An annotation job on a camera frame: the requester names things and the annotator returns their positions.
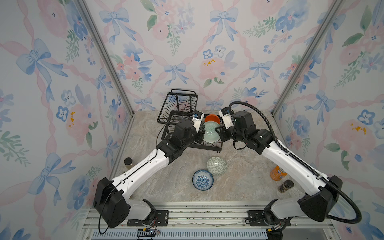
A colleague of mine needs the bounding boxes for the black wire dish rack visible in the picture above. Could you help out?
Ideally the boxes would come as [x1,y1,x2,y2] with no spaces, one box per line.
[157,89,223,153]

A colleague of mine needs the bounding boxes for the orange plastic bowl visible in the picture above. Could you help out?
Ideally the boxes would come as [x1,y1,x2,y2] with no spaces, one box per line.
[205,114,221,124]

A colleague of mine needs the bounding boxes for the black corrugated cable conduit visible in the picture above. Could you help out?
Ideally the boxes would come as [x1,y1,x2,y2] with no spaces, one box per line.
[227,101,363,225]

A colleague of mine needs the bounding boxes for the aluminium corner post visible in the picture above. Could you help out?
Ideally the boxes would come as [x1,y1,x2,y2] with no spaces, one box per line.
[271,0,345,117]
[74,0,134,117]

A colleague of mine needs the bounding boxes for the aluminium right corner post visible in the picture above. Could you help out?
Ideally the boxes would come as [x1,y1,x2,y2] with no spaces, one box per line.
[271,0,345,117]

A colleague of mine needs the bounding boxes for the aluminium left corner post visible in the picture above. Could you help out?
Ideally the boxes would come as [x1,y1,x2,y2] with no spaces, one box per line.
[74,0,134,117]

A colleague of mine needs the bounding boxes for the dark spice jar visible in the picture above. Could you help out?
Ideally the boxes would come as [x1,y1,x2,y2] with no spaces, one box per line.
[278,180,295,193]

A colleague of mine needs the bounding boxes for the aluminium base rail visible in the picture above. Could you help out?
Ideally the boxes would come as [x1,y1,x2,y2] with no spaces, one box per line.
[78,202,341,240]

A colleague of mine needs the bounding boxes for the blue patterned ceramic bowl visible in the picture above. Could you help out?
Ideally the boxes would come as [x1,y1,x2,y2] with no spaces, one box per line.
[192,170,214,191]

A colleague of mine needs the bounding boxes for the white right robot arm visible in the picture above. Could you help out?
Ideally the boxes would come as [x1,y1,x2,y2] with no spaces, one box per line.
[215,126,338,226]

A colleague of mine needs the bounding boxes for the pale green ceramic bowl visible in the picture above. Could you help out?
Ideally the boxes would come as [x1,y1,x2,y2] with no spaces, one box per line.
[203,121,220,143]

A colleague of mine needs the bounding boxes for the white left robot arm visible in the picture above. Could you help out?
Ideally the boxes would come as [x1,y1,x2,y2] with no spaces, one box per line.
[93,118,205,229]

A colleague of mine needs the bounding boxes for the black lid jar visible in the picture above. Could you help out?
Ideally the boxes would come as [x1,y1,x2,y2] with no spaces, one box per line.
[124,158,133,170]

